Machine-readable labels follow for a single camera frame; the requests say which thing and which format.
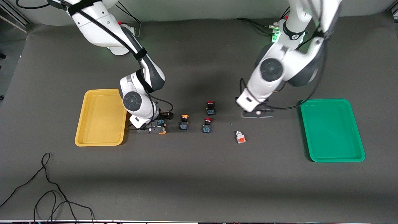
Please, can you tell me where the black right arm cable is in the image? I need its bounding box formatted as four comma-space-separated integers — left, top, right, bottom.
16, 0, 174, 131

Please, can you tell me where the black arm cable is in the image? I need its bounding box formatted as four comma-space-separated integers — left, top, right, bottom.
239, 31, 327, 111
16, 0, 174, 131

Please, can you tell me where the thin black loose cable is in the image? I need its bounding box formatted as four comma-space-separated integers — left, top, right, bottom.
0, 152, 95, 223

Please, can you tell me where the yellow plastic tray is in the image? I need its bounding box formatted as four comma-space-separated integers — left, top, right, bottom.
75, 89, 128, 147

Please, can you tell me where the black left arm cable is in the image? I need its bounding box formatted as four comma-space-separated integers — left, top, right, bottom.
239, 31, 327, 111

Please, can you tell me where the black base power cable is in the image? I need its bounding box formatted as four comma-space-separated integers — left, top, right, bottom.
115, 0, 142, 38
235, 17, 279, 35

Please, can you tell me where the green plastic tray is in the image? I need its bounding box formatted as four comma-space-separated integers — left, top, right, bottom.
300, 99, 366, 163

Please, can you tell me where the dark grey table mat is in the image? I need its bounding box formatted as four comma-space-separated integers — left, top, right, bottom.
0, 11, 398, 223

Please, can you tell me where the aluminium frame rail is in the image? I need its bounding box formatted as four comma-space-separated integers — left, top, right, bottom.
0, 6, 31, 33

